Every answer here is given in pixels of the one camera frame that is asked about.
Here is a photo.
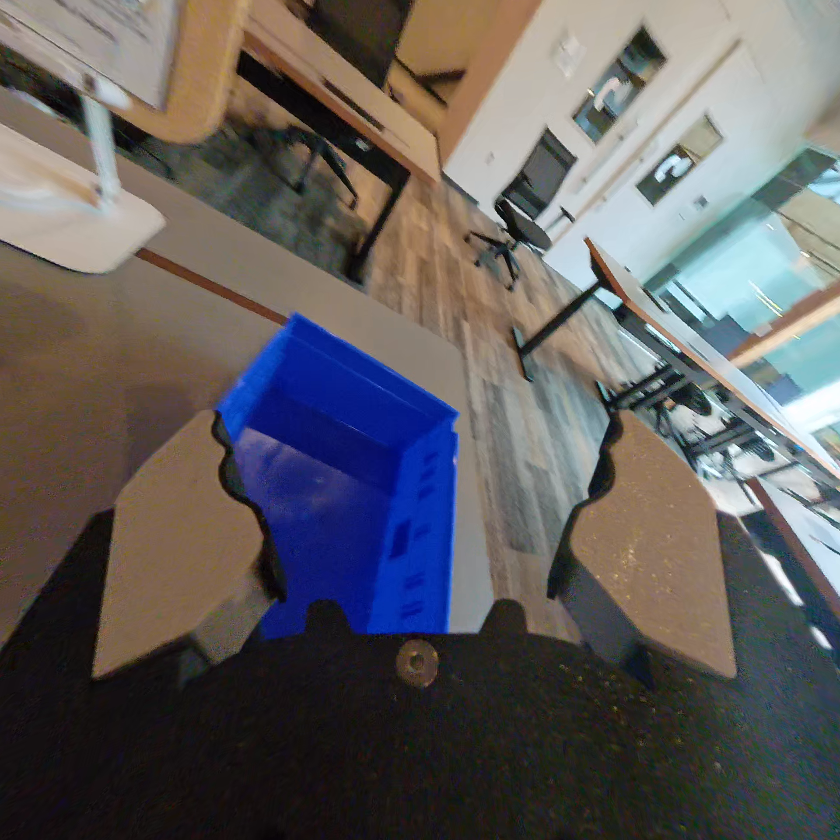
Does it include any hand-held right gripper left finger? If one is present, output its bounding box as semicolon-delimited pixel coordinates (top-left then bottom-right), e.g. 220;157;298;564
92;410;287;680

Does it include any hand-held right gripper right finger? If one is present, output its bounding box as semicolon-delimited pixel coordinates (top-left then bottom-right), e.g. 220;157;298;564
548;410;737;686

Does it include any blue plastic bin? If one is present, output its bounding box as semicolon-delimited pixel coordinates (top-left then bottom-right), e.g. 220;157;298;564
217;313;460;641

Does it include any brown edged desk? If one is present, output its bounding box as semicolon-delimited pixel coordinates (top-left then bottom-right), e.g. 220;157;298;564
745;476;840;631

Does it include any long wooden desk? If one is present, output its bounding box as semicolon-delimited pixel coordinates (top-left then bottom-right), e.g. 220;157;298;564
512;236;840;487

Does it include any white metal document stand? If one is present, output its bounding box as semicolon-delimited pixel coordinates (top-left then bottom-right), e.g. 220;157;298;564
0;72;166;274

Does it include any black office chair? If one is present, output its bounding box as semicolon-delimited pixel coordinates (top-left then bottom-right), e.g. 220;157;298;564
466;128;578;291
262;0;416;211

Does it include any light wooden rounded table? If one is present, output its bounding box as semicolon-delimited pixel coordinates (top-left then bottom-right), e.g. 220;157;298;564
112;0;250;145

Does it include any wooden desk with black legs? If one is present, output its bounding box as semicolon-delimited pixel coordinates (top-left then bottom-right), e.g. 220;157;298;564
236;0;442;284

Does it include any framed wall picture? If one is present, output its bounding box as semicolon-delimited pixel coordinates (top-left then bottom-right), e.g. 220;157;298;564
572;26;667;144
637;115;724;206

